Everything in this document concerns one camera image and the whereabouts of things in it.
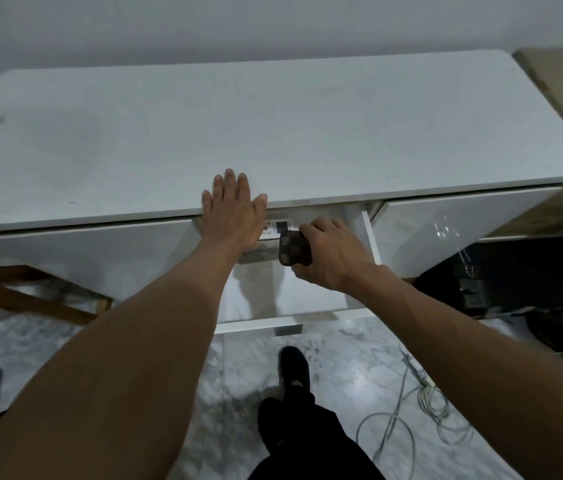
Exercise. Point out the open white drawer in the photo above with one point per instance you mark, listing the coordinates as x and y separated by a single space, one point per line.
261 299

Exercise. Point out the wooden desk leg frame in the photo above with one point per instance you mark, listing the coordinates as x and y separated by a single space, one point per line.
16 292

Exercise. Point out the black electronic device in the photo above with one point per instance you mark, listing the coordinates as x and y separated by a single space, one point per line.
471 282

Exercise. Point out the brown checkered wallet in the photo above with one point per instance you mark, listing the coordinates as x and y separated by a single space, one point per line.
294 248

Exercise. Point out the person's black trousers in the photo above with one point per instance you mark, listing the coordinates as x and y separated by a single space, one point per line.
306 439

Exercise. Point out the person's left thumb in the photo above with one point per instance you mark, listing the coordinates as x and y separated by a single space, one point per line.
260 207

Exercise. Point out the white desk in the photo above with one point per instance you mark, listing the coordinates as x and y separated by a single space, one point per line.
281 129

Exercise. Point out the person's left hand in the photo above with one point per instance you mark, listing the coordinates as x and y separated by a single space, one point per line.
229 219

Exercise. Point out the person's right thumb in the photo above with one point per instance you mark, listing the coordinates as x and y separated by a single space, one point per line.
302 272

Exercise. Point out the person's right forearm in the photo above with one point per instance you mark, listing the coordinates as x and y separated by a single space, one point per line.
471 364

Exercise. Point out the person's left little finger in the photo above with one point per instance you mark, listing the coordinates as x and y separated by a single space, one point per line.
207 202

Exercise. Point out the person's left middle finger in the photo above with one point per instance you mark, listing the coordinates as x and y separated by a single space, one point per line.
230 184

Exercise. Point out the person's right hand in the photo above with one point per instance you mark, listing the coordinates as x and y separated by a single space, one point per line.
339 257

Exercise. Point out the glossy white drawer front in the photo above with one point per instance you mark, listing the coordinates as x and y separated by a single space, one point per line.
436 229

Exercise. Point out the white power strip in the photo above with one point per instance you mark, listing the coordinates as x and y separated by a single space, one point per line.
416 370

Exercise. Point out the wide white drawer front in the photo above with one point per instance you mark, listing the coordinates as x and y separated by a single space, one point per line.
86 259

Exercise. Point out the white remote control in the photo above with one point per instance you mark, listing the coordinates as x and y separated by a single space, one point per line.
277 228

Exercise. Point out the person's left forearm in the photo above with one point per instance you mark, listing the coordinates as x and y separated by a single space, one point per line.
111 374

